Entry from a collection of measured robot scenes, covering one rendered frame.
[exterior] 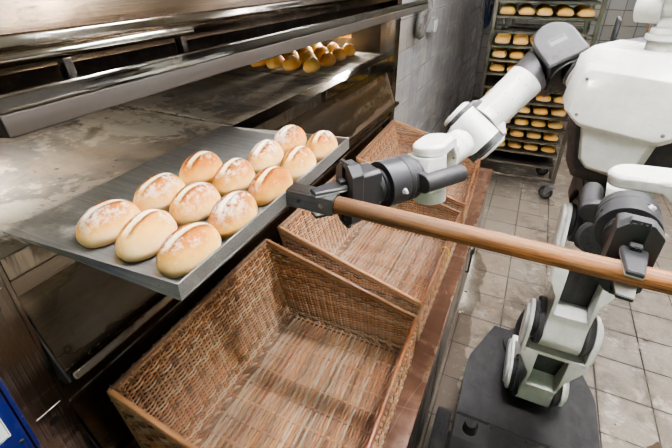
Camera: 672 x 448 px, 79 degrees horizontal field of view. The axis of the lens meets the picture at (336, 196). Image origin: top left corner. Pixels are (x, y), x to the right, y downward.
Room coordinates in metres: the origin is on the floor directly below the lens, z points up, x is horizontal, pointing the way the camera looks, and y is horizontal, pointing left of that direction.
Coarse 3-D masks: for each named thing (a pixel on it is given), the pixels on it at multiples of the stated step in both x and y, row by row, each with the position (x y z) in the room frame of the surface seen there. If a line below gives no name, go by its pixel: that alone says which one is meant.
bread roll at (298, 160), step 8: (288, 152) 0.74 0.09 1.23; (296, 152) 0.73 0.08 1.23; (304, 152) 0.74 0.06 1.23; (312, 152) 0.77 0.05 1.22; (288, 160) 0.72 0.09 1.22; (296, 160) 0.72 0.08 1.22; (304, 160) 0.73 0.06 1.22; (312, 160) 0.74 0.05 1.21; (288, 168) 0.71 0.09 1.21; (296, 168) 0.71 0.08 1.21; (304, 168) 0.72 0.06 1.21; (296, 176) 0.70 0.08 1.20
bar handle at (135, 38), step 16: (144, 32) 0.65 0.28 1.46; (160, 32) 0.67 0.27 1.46; (176, 32) 0.70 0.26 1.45; (192, 32) 0.73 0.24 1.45; (32, 48) 0.50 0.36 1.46; (48, 48) 0.51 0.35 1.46; (64, 48) 0.53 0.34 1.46; (80, 48) 0.55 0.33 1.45; (96, 48) 0.57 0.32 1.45; (112, 48) 0.59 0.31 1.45; (0, 64) 0.46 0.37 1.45; (16, 64) 0.48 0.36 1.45; (64, 64) 0.52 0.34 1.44
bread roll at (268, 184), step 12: (264, 168) 0.66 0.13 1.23; (276, 168) 0.66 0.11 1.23; (252, 180) 0.63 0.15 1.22; (264, 180) 0.62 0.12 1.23; (276, 180) 0.63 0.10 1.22; (288, 180) 0.66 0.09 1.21; (252, 192) 0.61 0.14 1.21; (264, 192) 0.61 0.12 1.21; (276, 192) 0.62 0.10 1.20; (264, 204) 0.61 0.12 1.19
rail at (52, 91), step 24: (312, 24) 1.03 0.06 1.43; (336, 24) 1.15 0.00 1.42; (216, 48) 0.72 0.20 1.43; (240, 48) 0.77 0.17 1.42; (96, 72) 0.52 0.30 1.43; (120, 72) 0.54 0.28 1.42; (144, 72) 0.58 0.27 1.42; (0, 96) 0.42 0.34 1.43; (24, 96) 0.43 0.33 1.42; (48, 96) 0.45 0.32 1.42
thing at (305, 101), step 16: (368, 64) 1.84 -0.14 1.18; (384, 64) 1.97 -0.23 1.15; (336, 80) 1.54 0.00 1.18; (352, 80) 1.62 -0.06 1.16; (304, 96) 1.32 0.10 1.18; (320, 96) 1.37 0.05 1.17; (272, 112) 1.15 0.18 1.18; (288, 112) 1.18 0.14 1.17; (304, 112) 1.27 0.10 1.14; (256, 128) 1.03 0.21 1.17; (272, 128) 1.10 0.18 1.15; (0, 240) 0.51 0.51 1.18; (16, 240) 0.51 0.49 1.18; (0, 256) 0.47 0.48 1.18; (16, 256) 0.48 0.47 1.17; (32, 256) 0.50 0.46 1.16; (48, 256) 0.52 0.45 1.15; (16, 272) 0.47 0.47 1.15
